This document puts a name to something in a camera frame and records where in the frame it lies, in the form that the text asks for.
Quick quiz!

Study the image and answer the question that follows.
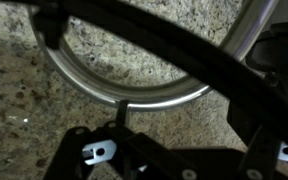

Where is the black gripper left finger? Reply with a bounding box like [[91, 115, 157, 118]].
[[43, 99, 199, 180]]

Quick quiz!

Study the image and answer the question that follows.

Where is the stainless steel kitchen faucet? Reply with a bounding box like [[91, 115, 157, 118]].
[[30, 0, 281, 113]]

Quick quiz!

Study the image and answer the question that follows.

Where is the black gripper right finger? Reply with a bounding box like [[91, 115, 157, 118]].
[[226, 99, 286, 180]]

